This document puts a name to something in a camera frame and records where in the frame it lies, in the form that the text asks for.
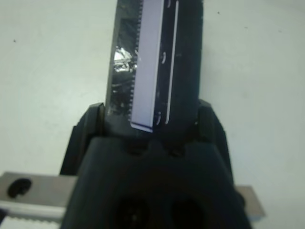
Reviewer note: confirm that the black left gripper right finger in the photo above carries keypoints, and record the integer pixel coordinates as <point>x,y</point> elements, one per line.
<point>214,128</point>

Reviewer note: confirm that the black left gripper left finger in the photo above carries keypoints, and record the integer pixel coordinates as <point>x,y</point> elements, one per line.
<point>81,143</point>

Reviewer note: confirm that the glossy black box lid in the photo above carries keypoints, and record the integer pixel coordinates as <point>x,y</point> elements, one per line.
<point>186,71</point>

